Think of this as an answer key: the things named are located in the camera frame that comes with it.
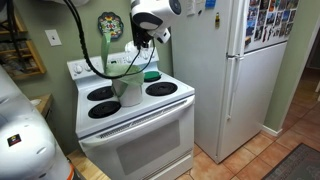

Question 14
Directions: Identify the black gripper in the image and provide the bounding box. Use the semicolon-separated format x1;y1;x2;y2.
129;13;153;50

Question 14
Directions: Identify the white serviette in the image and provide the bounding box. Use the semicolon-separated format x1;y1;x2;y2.
124;41;139;54

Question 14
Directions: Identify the white paper note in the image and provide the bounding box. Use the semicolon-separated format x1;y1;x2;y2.
185;0;196;17

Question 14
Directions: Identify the white refrigerator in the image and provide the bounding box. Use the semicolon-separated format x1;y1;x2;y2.
168;0;301;164

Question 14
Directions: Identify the yellow dark fridge magnet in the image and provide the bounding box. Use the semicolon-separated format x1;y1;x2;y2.
214;12;221;29

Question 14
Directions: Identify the blue paper note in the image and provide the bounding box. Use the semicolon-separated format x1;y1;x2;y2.
204;0;217;9

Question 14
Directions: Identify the white electric stove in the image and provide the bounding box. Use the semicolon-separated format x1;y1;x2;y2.
66;48;196;180

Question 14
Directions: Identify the wooden side counter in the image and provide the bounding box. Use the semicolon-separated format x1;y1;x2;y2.
28;93;54;121

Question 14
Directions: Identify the small white dish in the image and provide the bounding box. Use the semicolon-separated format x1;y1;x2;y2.
29;98;43;108

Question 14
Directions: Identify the fridge photo magnet cluster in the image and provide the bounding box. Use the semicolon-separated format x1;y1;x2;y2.
244;0;299;48

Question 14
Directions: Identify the light wooden platform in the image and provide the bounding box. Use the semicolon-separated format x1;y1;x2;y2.
66;149;111;180

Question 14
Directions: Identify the grey patterned floor rug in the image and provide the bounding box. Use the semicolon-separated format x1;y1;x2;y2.
261;143;320;180

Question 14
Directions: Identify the colourful decorative wall plate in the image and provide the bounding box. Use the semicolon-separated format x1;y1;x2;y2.
97;11;125;42

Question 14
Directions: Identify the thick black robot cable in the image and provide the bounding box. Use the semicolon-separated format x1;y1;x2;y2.
63;0;157;80

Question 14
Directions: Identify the white wall switch plate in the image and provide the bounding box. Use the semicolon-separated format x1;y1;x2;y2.
44;29;63;47

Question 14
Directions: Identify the wooden wall shelf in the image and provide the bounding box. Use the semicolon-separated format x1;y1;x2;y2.
0;9;28;36
0;39;47;82

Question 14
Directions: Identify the thin black cable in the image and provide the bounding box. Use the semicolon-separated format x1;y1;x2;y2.
3;0;22;66

